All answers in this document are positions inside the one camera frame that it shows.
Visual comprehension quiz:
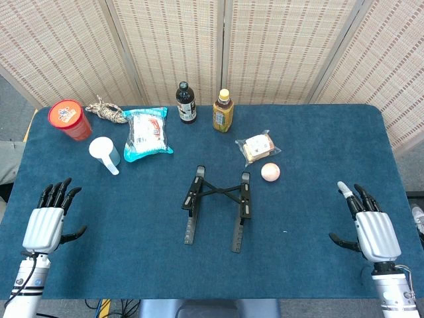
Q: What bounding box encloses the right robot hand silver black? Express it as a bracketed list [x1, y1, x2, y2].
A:
[328, 180, 402, 264]

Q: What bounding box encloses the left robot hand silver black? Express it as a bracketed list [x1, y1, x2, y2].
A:
[22, 178, 87, 255]

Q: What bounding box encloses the black folding stand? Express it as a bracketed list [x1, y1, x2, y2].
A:
[181, 165, 252, 254]

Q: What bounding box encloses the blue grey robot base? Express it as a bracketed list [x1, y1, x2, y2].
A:
[137, 299, 282, 318]

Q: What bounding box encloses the white grey shoe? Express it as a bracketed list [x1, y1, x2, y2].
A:
[411, 205, 424, 236]

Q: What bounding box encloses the grey trouser leg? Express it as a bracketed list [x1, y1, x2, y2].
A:
[0, 140, 26, 186]

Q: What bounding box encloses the blue felt table cloth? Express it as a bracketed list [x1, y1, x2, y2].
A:
[0, 104, 424, 301]

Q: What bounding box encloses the light blue measuring cup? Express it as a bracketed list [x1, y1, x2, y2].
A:
[88, 136, 122, 176]

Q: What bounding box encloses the red tub with orange lid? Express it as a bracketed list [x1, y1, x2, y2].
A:
[47, 99, 93, 142]

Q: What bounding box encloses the pale pink ball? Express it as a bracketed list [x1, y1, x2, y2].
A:
[260, 162, 282, 183]

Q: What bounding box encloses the teal white snack bag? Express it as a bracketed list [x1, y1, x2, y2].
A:
[122, 106, 174, 164]

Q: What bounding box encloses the plastic wrapped sandwich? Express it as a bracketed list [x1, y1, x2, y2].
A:
[235, 129, 282, 168]

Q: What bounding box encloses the dark bottle with black cap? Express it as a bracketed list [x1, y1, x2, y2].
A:
[175, 81, 197, 125]

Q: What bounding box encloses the yellow tea bottle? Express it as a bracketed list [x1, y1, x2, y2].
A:
[212, 88, 235, 133]

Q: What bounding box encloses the woven folding screen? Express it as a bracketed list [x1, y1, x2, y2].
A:
[0, 0, 424, 156]

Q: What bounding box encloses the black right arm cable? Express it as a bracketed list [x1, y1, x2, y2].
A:
[396, 264, 417, 301]

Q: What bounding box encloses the blue floor cable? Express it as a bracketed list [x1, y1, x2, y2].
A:
[96, 299, 111, 318]

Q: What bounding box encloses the black floor cable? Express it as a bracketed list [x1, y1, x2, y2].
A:
[115, 299, 142, 318]

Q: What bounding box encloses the beige braided rope bundle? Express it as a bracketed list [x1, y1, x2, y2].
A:
[85, 94, 129, 125]

